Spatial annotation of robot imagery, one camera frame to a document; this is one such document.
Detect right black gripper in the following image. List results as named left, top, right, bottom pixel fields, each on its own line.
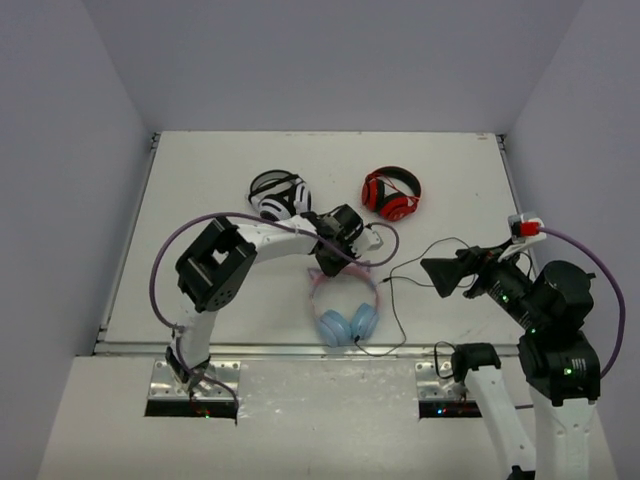
left=420, top=237, right=544, bottom=332

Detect black headphone audio cable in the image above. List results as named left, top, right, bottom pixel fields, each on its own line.
left=352, top=236, right=479, bottom=357

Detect pink blue cat-ear headphones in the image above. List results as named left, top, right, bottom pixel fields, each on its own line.
left=307, top=266, right=381, bottom=348

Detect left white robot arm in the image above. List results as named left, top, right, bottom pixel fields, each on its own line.
left=166, top=205, right=379, bottom=390

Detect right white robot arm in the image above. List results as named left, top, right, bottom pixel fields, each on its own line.
left=420, top=243, right=601, bottom=479

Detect white black headphones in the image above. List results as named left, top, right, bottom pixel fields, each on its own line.
left=247, top=169, right=312, bottom=221

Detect red black headphones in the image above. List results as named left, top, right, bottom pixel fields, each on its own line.
left=361, top=166, right=422, bottom=222

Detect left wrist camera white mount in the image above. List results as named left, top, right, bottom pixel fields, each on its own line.
left=350, top=228, right=383, bottom=257

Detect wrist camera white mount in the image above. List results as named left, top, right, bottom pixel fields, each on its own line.
left=350, top=228, right=383, bottom=257
left=507, top=212, right=547, bottom=251

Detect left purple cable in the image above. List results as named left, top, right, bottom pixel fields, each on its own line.
left=149, top=211, right=401, bottom=406

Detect purple cable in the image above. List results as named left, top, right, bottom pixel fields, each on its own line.
left=149, top=211, right=401, bottom=406
left=542, top=225, right=627, bottom=381

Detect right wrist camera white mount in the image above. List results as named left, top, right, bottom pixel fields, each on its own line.
left=507, top=212, right=547, bottom=251

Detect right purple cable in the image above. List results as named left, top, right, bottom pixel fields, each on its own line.
left=542, top=225, right=627, bottom=381

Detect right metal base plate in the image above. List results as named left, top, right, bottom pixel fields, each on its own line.
left=414, top=359, right=467, bottom=401

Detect metal base plate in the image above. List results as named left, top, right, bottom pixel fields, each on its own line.
left=147, top=359, right=241, bottom=402
left=414, top=359, right=467, bottom=401

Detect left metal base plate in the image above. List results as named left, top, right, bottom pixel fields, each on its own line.
left=147, top=359, right=241, bottom=402

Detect aluminium front table rail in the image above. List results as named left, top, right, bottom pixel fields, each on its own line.
left=93, top=341, right=434, bottom=358

